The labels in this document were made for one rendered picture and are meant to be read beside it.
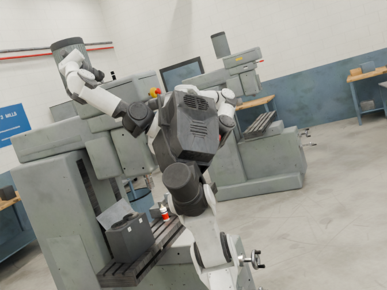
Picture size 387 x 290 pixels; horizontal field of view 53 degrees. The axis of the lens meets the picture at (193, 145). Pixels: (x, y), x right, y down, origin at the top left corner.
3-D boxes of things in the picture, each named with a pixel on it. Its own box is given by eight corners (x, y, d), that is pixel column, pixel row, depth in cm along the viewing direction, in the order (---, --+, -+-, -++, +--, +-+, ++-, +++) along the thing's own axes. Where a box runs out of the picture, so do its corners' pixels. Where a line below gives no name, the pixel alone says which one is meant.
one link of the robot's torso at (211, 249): (236, 267, 179) (209, 198, 152) (200, 276, 181) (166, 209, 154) (232, 241, 191) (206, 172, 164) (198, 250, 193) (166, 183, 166)
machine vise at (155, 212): (205, 202, 261) (201, 187, 259) (197, 212, 247) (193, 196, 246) (161, 209, 275) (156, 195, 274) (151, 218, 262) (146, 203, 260)
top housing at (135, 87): (164, 94, 236) (156, 68, 233) (143, 102, 213) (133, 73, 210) (104, 112, 257) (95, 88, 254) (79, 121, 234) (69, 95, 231)
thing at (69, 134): (129, 132, 252) (119, 102, 248) (109, 141, 232) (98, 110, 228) (42, 155, 287) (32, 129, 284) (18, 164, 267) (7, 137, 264)
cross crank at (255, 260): (267, 262, 233) (262, 244, 231) (262, 274, 223) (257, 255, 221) (242, 264, 240) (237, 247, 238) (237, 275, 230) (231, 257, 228)
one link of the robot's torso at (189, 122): (242, 155, 162) (225, 93, 183) (166, 143, 148) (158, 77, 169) (210, 191, 183) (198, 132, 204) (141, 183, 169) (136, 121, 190)
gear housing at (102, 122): (155, 113, 241) (151, 98, 240) (135, 122, 220) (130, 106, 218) (113, 125, 256) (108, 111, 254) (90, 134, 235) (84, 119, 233)
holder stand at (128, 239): (156, 241, 221) (144, 209, 217) (132, 263, 203) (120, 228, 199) (140, 242, 227) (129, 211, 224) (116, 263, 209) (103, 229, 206)
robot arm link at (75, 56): (93, 66, 197) (79, 56, 187) (78, 80, 198) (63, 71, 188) (84, 52, 202) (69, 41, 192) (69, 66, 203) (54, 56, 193)
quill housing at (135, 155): (165, 163, 247) (150, 115, 241) (150, 175, 228) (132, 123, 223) (141, 168, 255) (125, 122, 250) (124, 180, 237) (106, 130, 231)
